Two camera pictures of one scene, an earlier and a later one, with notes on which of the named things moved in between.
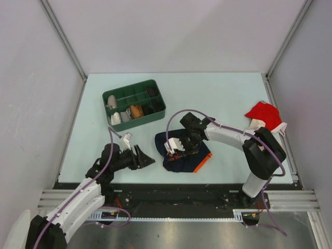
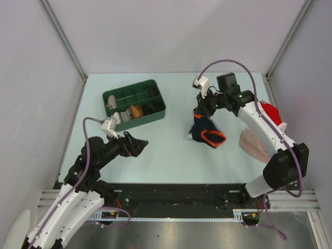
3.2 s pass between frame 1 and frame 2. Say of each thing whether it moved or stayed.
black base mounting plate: stayed
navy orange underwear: moved
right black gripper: moved
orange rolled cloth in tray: stayed
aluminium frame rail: stayed
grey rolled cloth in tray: stayed
